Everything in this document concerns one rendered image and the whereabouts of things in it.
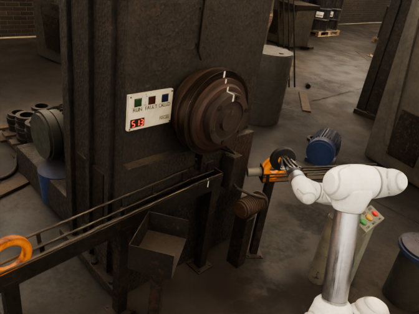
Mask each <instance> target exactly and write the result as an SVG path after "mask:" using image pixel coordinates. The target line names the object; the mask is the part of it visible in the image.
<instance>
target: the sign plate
mask: <svg viewBox="0 0 419 314"><path fill-rule="evenodd" d="M166 94H168V101H166V102H162V97H163V95H166ZM149 97H155V103H154V104H149ZM137 99H142V105H141V106H139V107H135V100H137ZM172 100H173V88H165V89H161V90H153V91H149V92H141V93H134V94H129V95H127V112H126V128H125V130H127V131H132V130H137V129H141V128H146V127H149V126H154V125H159V124H162V123H168V122H170V119H171V106H172ZM141 119H143V120H141ZM139 121H140V122H139ZM132 122H133V124H134V125H133V124H132ZM141 122H143V123H141ZM138 124H139V125H138ZM133 126H134V127H133Z"/></svg>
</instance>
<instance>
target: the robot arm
mask: <svg viewBox="0 0 419 314"><path fill-rule="evenodd" d="M284 166H285V167H286V168H284ZM280 167H281V168H280V170H281V171H282V170H284V171H285V172H286V173H287V176H288V180H289V182H290V184H291V186H292V190H293V191H294V194H295V195H296V197H297V198H298V199H299V200H300V201H301V202H303V203H304V204H312V203H313V202H315V201H316V202H319V203H321V204H327V205H332V207H333V208H334V216H333V221H332V229H331V234H330V242H329V250H328V254H327V263H326V268H325V275H324V283H323V288H322V293H321V294H320V295H318V296H317V297H315V299H314V301H313V303H312V305H311V307H310V309H309V311H308V312H306V313H305V314H390V312H389V310H388V308H387V306H386V304H384V302H382V301H381V300H379V299H377V298H375V297H363V298H360V299H358V300H357V301H356V302H355V303H352V304H350V303H349V302H348V296H349V288H350V281H351V276H352V269H353V264H354V257H355V250H356V245H357V238H358V233H359V225H360V218H361V213H363V212H364V210H365V209H366V207H367V205H368V204H369V202H370V200H371V199H376V198H381V197H387V196H394V195H397V194H399V193H401V192H402V191H404V190H405V188H406V187H407V184H408V180H407V177H406V176H405V175H404V173H403V172H401V171H399V170H396V169H387V168H381V167H378V166H367V165H364V164H345V165H340V166H337V167H334V168H332V169H330V170H328V172H326V174H325V176H324V178H323V182H322V183H317V182H315V181H313V180H311V179H309V178H306V176H305V175H304V173H303V172H302V171H301V168H302V167H301V166H299V165H298V164H297V163H296V162H295V161H294V160H293V159H289V158H288V157H287V156H281V159H280Z"/></svg>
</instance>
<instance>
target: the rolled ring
mask: <svg viewBox="0 0 419 314"><path fill-rule="evenodd" d="M12 245H19V246H21V248H22V251H21V254H20V256H19V258H18V259H17V260H16V261H15V262H13V263H12V264H10V265H8V266H5V267H0V272H2V271H4V270H6V269H8V268H11V267H13V266H15V265H17V264H20V263H21V262H23V261H26V260H28V259H30V258H31V255H32V245H31V243H30V242H29V241H28V240H27V239H26V238H25V237H23V236H21V235H8V236H6V237H3V238H1V239H0V252H1V251H2V250H4V249H5V248H7V247H10V246H12Z"/></svg>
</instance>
